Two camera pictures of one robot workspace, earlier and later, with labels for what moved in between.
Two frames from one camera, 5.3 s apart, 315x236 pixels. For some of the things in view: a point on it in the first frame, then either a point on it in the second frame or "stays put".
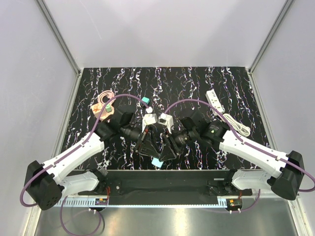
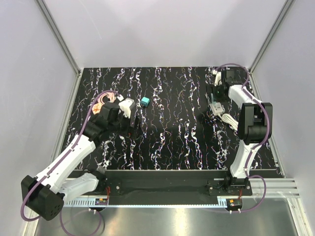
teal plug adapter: (145, 100) stays put
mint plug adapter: (156, 162) -> (212, 99)
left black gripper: (145, 144) -> (130, 131)
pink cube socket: (96, 108) stays put
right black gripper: (167, 153) -> (210, 89)
